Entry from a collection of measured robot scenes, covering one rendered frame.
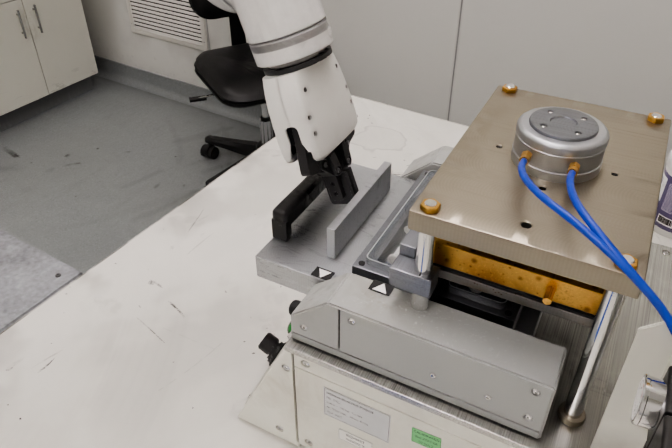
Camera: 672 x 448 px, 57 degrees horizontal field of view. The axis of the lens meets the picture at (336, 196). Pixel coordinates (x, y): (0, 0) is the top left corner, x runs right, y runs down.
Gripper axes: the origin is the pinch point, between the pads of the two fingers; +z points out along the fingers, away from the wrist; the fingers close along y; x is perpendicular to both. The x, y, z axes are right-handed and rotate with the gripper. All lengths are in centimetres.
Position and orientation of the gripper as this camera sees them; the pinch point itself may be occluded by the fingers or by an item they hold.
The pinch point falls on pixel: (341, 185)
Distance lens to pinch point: 70.7
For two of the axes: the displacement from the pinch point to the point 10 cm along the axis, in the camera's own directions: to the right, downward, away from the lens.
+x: 8.3, -0.3, -5.5
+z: 3.0, 8.6, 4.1
